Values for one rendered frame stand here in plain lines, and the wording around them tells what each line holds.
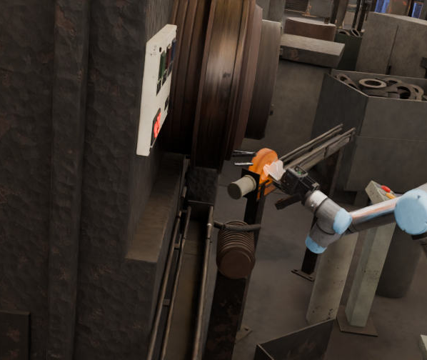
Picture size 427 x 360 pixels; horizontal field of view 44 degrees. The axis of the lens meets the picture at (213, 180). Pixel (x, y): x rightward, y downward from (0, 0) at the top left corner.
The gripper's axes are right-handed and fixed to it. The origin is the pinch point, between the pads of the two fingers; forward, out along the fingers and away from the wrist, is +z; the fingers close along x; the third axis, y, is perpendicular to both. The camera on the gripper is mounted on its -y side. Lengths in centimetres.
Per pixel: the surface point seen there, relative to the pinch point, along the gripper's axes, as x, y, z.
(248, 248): 22.7, -14.6, -17.2
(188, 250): 58, -1, -15
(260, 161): 5.5, 4.4, 0.2
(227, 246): 26.9, -16.3, -12.2
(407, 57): -355, -13, 65
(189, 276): 66, 0, -22
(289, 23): -385, -53, 204
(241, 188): 16.6, -2.2, -2.9
